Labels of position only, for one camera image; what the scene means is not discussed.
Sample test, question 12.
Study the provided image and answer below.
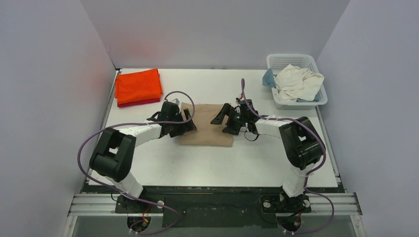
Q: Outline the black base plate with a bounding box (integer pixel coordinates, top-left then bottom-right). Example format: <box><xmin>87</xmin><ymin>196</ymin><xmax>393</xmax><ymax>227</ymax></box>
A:
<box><xmin>70</xmin><ymin>186</ymin><xmax>343</xmax><ymax>233</ymax></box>

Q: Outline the blue t shirt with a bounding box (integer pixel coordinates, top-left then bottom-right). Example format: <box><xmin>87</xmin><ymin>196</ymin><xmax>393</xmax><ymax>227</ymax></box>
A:
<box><xmin>262</xmin><ymin>68</ymin><xmax>276</xmax><ymax>88</ymax></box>

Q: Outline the beige t shirt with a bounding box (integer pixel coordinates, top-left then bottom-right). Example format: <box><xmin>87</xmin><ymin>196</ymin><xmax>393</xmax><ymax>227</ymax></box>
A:
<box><xmin>178</xmin><ymin>103</ymin><xmax>234</xmax><ymax>147</ymax></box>

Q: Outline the white t shirt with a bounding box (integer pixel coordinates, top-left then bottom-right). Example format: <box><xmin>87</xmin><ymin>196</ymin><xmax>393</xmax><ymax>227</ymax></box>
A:
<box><xmin>275</xmin><ymin>64</ymin><xmax>324</xmax><ymax>102</ymax></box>

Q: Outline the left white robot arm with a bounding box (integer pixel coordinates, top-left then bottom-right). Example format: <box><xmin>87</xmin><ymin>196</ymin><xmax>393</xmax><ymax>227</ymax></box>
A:
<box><xmin>89</xmin><ymin>100</ymin><xmax>197</xmax><ymax>212</ymax></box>

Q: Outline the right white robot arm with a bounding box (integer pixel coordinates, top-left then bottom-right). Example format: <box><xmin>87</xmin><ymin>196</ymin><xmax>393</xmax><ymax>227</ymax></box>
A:
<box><xmin>211</xmin><ymin>99</ymin><xmax>326</xmax><ymax>212</ymax></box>

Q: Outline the folded orange t shirt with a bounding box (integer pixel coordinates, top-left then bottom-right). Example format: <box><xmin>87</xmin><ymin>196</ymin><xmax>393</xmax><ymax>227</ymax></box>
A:
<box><xmin>115</xmin><ymin>69</ymin><xmax>163</xmax><ymax>103</ymax></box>

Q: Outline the aluminium rail frame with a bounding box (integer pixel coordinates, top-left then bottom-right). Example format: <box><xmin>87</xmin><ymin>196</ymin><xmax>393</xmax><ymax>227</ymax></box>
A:
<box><xmin>69</xmin><ymin>69</ymin><xmax>361</xmax><ymax>216</ymax></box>

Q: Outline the folded red t shirt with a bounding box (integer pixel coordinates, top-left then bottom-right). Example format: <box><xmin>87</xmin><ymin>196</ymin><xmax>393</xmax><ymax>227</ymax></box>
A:
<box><xmin>117</xmin><ymin>98</ymin><xmax>161</xmax><ymax>108</ymax></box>

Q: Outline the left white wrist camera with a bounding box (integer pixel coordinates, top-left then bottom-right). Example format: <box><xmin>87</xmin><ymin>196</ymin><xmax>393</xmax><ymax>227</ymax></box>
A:
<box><xmin>170</xmin><ymin>98</ymin><xmax>180</xmax><ymax>106</ymax></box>

